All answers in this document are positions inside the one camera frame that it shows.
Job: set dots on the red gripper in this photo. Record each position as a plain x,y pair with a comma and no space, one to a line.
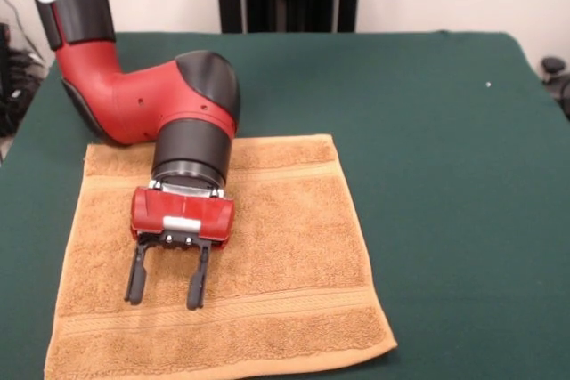
182,215

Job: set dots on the tan terry towel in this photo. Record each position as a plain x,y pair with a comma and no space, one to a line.
289,242

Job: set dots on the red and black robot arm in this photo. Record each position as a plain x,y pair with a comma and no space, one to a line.
133,99

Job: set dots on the dark grey stand base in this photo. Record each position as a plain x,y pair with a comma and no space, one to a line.
13,99
552,64

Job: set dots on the dark green table cloth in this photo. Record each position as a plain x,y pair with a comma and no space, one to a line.
445,175

